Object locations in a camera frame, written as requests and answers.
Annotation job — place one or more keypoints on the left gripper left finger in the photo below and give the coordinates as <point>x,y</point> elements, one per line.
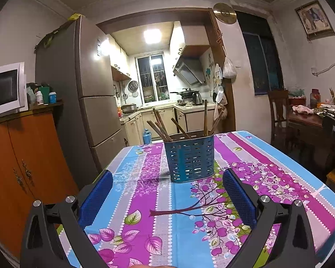
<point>92,197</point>

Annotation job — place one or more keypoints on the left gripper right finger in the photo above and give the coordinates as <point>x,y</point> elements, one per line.
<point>245,206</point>

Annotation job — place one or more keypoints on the bamboo chopstick dark tip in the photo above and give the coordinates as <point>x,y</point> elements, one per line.
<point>216,123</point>

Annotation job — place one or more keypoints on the kitchen window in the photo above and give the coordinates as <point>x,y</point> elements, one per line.
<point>152,76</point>

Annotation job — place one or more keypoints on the kitchen range hood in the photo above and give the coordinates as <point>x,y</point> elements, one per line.
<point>190,70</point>

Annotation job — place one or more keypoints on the dark wooden side table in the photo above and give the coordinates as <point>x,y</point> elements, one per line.
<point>316,150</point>

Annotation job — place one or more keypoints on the pink cloth on table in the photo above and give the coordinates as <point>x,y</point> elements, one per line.
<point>301,109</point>

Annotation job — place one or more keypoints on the red jar on table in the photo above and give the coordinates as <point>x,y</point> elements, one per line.
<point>315,98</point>

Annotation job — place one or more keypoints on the floral striped tablecloth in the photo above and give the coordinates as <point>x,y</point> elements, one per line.
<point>147,219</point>

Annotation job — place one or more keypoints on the dark wooden chair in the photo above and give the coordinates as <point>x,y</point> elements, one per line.
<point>279,110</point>

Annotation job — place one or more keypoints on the blue perforated utensil holder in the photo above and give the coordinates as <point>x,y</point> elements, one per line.
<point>190,158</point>

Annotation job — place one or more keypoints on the blue thermos on floor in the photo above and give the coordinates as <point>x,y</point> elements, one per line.
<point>147,138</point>

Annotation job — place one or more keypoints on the orange wooden cabinet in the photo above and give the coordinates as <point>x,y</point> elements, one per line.
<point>32,167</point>

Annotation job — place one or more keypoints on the chopstick in holder right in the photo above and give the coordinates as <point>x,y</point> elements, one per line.
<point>205,128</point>

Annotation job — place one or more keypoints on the chopstick in holder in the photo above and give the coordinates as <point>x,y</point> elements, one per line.
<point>205,128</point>
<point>157,130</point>
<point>181,129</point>
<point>161,126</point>

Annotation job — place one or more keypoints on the chopstick in holder left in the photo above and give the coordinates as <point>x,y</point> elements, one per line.
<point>157,130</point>

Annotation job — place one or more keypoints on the chopstick in holder middle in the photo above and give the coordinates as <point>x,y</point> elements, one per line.
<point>161,126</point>

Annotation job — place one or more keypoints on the chopstick in holder centre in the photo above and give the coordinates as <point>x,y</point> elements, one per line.
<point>181,129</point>

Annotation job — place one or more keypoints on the dark room window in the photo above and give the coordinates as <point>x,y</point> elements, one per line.
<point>262,52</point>

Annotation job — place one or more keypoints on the blue lidded jar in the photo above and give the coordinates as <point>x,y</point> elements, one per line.
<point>52,97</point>

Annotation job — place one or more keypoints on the steel electric kettle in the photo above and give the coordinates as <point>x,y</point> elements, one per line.
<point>196,98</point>

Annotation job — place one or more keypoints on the white bottle on cabinet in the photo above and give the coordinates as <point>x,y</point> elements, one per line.
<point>39,98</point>

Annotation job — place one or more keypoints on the green cup on cabinet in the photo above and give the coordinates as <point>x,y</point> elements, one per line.
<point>45,90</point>

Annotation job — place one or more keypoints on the black wok on stove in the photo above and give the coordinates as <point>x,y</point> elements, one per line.
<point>187,93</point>

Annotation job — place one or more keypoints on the white plastic bag hanging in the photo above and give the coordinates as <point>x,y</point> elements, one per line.
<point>229,70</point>

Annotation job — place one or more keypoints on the brown steel refrigerator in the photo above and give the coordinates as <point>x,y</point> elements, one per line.
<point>74,61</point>

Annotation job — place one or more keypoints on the white microwave oven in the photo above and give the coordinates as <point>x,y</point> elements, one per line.
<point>13,95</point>

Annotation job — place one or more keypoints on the framed wall picture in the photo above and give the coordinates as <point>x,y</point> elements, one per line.
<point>314,20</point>

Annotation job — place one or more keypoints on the brass round wall plate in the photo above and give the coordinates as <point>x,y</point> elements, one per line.
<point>224,13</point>

